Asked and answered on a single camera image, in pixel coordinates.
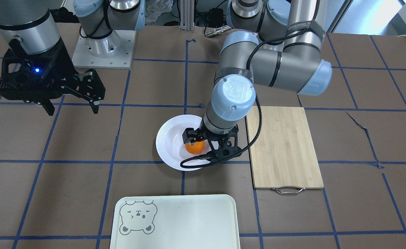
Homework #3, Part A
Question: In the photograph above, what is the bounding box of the bamboo cutting board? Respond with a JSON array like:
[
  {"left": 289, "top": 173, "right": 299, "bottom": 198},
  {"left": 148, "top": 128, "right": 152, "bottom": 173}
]
[{"left": 249, "top": 106, "right": 324, "bottom": 189}]

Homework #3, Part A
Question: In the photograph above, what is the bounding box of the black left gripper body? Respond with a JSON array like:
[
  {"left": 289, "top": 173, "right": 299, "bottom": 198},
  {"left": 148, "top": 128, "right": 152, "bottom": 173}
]
[{"left": 198, "top": 126, "right": 241, "bottom": 162}]

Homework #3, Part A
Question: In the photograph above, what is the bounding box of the cream bear tray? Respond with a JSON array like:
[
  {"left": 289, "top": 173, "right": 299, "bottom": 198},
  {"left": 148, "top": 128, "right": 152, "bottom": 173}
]
[{"left": 110, "top": 194, "right": 241, "bottom": 249}]

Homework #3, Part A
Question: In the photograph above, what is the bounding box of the white round plate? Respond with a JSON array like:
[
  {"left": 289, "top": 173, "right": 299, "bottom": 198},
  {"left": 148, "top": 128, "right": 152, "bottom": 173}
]
[{"left": 156, "top": 114, "right": 211, "bottom": 171}]

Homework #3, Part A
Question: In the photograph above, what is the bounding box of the orange fruit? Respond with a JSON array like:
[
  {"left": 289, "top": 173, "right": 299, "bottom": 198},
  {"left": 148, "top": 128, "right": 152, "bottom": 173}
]
[{"left": 185, "top": 141, "right": 205, "bottom": 155}]

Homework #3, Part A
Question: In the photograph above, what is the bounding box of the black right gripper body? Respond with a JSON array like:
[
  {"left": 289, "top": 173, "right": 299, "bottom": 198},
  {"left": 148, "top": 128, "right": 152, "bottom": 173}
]
[{"left": 0, "top": 38, "right": 82, "bottom": 103}]

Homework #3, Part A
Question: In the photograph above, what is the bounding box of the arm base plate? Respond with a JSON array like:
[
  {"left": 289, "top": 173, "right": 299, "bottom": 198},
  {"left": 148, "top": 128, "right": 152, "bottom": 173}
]
[{"left": 72, "top": 30, "right": 137, "bottom": 69}]

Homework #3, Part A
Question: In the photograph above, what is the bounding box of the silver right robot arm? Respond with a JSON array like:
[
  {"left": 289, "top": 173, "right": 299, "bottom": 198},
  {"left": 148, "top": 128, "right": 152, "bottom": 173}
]
[{"left": 0, "top": 0, "right": 146, "bottom": 116}]

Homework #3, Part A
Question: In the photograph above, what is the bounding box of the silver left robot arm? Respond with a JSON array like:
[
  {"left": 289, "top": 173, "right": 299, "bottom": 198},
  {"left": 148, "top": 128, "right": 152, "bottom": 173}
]
[{"left": 180, "top": 0, "right": 332, "bottom": 169}]

